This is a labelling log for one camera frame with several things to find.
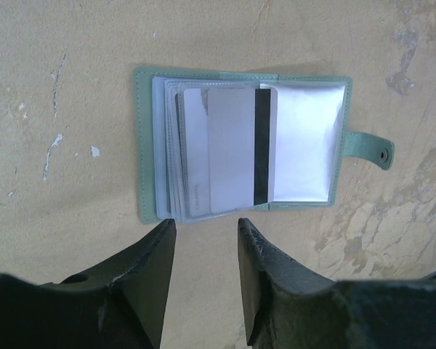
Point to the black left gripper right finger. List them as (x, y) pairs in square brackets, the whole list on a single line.
[(286, 305)]

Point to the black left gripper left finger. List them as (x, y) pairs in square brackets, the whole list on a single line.
[(117, 303)]

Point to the teal leather card holder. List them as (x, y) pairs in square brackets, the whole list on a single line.
[(311, 138)]

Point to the white magnetic stripe card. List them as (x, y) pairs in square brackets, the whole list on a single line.
[(241, 130)]

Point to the grey card in sleeve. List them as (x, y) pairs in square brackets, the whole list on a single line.
[(197, 152)]

